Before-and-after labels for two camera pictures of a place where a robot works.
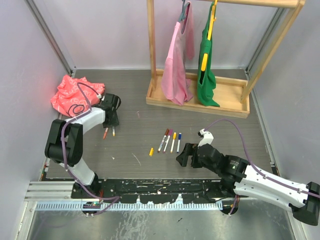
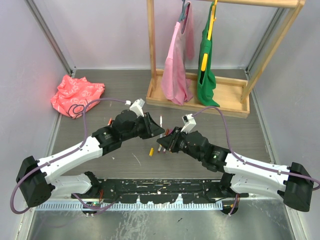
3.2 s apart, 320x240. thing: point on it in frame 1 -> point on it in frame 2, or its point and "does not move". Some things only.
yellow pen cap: [151, 152] does not move
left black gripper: [114, 123] -> [152, 129]
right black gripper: [189, 149] -> [170, 142]
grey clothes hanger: [183, 14] does not move
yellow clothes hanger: [213, 19] does not move
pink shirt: [175, 84] does not move
